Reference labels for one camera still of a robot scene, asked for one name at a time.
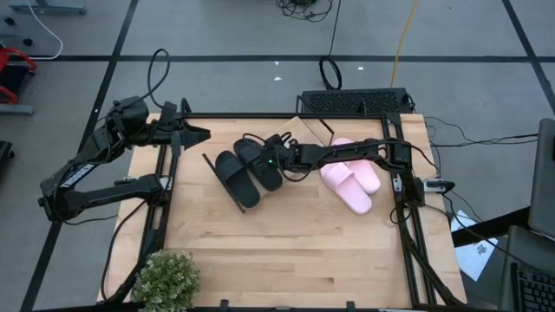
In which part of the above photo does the black desk edge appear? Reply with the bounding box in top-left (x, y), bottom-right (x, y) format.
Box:
top-left (450, 206), bottom-right (532, 248)

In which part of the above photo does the yellow hanging cable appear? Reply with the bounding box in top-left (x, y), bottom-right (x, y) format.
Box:
top-left (388, 0), bottom-right (421, 89)

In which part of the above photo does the pink rubber slide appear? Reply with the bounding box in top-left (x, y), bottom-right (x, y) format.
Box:
top-left (331, 137), bottom-right (382, 196)
top-left (319, 161), bottom-right (374, 216)

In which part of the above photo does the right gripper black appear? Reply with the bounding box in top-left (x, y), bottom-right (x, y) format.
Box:
top-left (251, 143), bottom-right (307, 172)

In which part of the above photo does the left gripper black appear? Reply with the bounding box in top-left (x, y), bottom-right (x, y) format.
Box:
top-left (151, 114), bottom-right (212, 151)

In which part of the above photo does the grey desk foot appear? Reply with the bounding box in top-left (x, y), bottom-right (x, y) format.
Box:
top-left (8, 0), bottom-right (88, 16)

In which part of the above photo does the black hanging cable with coil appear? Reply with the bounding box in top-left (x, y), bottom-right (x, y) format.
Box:
top-left (318, 0), bottom-right (344, 91)

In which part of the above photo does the black and silver bracket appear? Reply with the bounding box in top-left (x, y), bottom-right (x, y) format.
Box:
top-left (422, 178), bottom-right (456, 193)

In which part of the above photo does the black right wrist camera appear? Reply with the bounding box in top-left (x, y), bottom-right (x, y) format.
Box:
top-left (263, 133), bottom-right (285, 151)

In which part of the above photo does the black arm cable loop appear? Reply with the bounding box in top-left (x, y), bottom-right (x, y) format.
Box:
top-left (146, 48), bottom-right (172, 105)

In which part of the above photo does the grey monitor back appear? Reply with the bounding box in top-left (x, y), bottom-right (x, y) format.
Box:
top-left (527, 117), bottom-right (555, 242)

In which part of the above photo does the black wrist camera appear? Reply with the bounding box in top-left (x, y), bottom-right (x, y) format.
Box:
top-left (160, 101), bottom-right (179, 127)
top-left (263, 133), bottom-right (285, 151)

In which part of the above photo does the grey laptop keyboard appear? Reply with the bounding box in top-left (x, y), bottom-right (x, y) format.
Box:
top-left (498, 224), bottom-right (555, 312)

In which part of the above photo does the small green potted plant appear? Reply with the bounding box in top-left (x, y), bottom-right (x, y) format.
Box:
top-left (131, 249), bottom-right (201, 312)

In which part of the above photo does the white floor cable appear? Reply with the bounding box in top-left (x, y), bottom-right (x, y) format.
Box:
top-left (24, 0), bottom-right (64, 61)

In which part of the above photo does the white paper sheet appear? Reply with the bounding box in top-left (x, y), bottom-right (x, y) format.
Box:
top-left (450, 209), bottom-right (500, 283)

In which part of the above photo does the red metal frame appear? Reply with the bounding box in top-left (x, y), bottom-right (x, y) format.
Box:
top-left (0, 46), bottom-right (38, 105)

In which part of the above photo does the black floor cable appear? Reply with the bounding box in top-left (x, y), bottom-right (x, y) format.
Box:
top-left (424, 115), bottom-right (539, 149)

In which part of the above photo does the black cable bundle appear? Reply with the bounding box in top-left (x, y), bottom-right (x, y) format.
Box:
top-left (275, 0), bottom-right (335, 23)

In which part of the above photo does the black rubber slide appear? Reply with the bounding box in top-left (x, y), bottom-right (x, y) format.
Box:
top-left (232, 138), bottom-right (284, 192)
top-left (214, 149), bottom-right (262, 210)

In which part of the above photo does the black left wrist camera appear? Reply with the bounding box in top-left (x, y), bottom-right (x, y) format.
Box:
top-left (160, 101), bottom-right (179, 127)

